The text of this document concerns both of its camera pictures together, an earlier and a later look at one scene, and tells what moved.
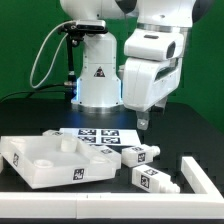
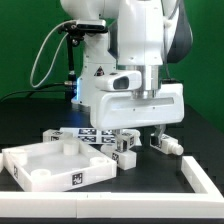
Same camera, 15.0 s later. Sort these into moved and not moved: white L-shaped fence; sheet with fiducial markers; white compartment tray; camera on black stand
Moved: white compartment tray
Not moved: white L-shaped fence; sheet with fiducial markers; camera on black stand
